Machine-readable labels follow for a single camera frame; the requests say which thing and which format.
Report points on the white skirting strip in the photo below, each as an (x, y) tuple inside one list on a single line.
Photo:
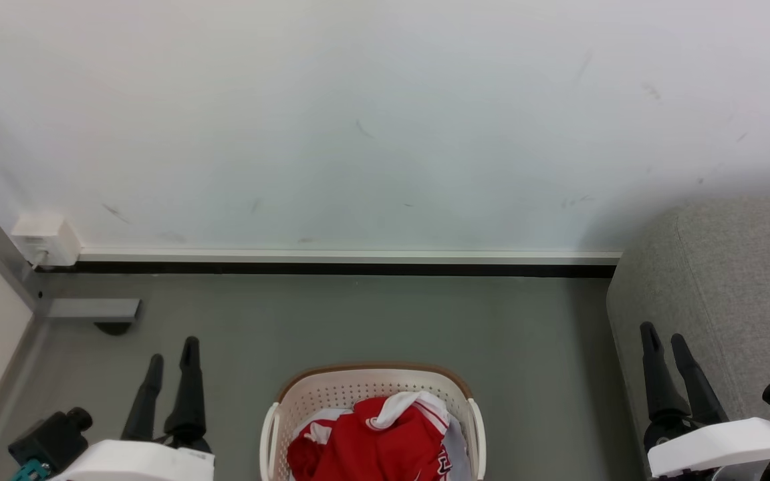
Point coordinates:
[(358, 256)]

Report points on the white wall socket box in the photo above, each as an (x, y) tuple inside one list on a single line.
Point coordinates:
[(44, 237)]

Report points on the cream perforated laundry basket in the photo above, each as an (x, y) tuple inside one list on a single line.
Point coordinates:
[(331, 391)]

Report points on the grey fabric sofa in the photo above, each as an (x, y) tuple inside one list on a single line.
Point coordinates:
[(726, 280)]

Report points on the black round foot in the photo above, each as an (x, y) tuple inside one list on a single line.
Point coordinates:
[(114, 328)]

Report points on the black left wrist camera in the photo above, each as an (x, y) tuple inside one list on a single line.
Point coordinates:
[(51, 437)]

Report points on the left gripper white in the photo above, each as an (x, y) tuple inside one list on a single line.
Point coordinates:
[(138, 464)]

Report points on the red garment with striped trim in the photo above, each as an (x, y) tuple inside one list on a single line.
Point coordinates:
[(385, 447)]

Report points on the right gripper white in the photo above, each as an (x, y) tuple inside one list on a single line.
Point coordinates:
[(719, 444)]

